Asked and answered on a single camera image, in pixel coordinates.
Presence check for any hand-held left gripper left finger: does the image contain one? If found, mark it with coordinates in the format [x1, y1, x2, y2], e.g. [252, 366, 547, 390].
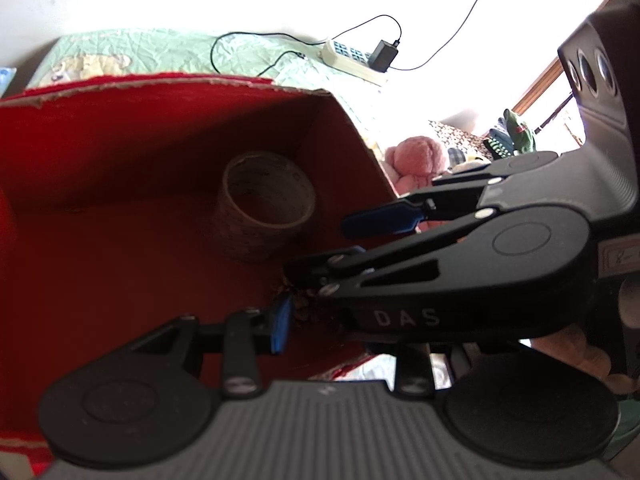
[122, 294, 295, 401]

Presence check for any red cardboard box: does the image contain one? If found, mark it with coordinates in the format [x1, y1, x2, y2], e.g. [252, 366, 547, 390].
[0, 74, 401, 476]

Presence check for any person's right hand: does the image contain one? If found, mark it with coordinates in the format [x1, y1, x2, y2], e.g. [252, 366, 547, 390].
[532, 327, 626, 396]

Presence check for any black power adapter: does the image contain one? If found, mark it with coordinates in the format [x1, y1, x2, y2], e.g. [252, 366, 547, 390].
[369, 40, 401, 73]

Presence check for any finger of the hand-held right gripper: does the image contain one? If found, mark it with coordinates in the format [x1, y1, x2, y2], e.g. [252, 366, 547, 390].
[283, 207, 501, 311]
[341, 162, 506, 240]

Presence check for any white power strip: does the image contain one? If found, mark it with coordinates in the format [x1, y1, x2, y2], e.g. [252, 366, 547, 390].
[322, 40, 388, 86]

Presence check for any pink plush toy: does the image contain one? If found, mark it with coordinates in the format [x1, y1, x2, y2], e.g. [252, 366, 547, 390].
[384, 135, 451, 196]

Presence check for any wooden window frame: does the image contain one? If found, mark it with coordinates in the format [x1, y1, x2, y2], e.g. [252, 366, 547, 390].
[515, 57, 563, 116]

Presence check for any green printed bedsheet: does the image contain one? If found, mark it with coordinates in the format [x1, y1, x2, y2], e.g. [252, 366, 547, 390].
[27, 27, 386, 161]

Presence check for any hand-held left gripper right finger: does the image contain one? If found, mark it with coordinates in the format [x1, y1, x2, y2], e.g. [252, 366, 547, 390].
[394, 344, 436, 402]

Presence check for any patterned pillow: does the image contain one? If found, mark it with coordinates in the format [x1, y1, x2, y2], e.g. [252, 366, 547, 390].
[429, 120, 488, 161]

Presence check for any green plush toy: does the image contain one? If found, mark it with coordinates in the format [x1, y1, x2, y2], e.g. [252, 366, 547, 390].
[502, 108, 537, 153]

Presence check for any striped cloth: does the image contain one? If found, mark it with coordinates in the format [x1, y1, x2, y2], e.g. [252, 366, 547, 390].
[482, 127, 516, 158]

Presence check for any brown tape roll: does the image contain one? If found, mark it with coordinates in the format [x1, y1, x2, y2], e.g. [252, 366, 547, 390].
[212, 151, 317, 263]

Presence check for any white plastic sheet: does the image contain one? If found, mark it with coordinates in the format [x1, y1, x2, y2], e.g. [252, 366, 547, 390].
[312, 352, 453, 391]

